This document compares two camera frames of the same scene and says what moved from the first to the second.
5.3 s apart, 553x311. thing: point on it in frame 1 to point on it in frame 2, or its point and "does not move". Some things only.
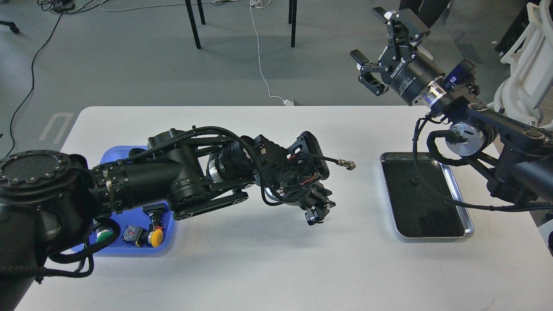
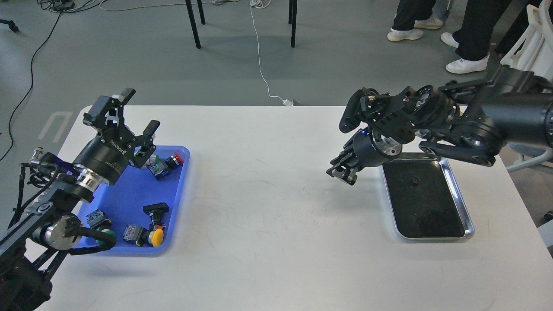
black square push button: (155, 212) does not move
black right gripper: (411, 73) to (367, 152)
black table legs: (292, 13) does not move
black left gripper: (313, 197) to (108, 154)
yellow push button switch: (141, 237) does not move
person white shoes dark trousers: (428, 11) does not move
